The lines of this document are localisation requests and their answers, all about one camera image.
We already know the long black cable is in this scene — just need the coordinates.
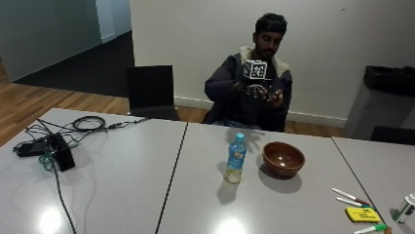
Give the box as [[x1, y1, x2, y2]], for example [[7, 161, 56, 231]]
[[51, 161, 79, 234]]

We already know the black chair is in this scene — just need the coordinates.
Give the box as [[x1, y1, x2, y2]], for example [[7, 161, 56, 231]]
[[125, 64, 183, 122]]

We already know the black bin bag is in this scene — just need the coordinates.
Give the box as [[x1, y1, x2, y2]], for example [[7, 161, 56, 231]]
[[362, 64, 415, 98]]

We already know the yellow board eraser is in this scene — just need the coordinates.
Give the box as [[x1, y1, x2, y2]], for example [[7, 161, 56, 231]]
[[344, 206, 383, 224]]

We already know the brown bowl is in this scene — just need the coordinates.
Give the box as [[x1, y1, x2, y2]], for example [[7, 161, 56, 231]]
[[262, 140, 306, 178]]

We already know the white marker with red cap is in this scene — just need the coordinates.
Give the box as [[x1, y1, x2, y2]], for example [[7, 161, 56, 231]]
[[332, 187, 373, 207]]

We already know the white waste bin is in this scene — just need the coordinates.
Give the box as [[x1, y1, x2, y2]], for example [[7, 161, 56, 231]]
[[344, 85, 415, 141]]

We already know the black flat device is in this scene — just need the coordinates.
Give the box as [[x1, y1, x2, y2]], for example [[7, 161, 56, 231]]
[[12, 137, 50, 158]]

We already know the blue capped plastic bottle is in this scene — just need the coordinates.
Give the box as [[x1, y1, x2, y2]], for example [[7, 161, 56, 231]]
[[224, 132, 249, 184]]

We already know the green cable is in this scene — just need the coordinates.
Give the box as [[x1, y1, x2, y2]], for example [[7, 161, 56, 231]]
[[38, 145, 59, 172]]

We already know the person in dark jacket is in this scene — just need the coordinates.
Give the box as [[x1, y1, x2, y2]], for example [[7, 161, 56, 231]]
[[201, 13, 294, 134]]

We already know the black upright box device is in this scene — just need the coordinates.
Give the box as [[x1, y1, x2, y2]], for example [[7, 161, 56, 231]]
[[46, 133, 77, 173]]

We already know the white marker with green cap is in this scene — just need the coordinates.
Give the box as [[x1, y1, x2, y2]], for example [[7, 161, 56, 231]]
[[336, 196, 377, 210]]

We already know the white spray bottle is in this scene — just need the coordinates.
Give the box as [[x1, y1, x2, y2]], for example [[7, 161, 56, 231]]
[[394, 193, 415, 224]]

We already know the white marker with green end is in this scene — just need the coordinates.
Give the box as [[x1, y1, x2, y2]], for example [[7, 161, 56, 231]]
[[353, 223, 390, 234]]

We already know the dark chair back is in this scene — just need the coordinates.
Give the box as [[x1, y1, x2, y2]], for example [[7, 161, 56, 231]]
[[370, 126, 415, 146]]

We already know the white cube with black markers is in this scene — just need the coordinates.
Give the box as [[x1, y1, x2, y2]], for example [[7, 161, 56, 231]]
[[242, 59, 269, 81]]

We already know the black cable with plug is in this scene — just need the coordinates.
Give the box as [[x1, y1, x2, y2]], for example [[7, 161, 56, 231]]
[[105, 117, 152, 131]]

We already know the coiled black cable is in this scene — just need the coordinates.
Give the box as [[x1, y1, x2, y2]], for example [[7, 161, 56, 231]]
[[71, 115, 108, 133]]

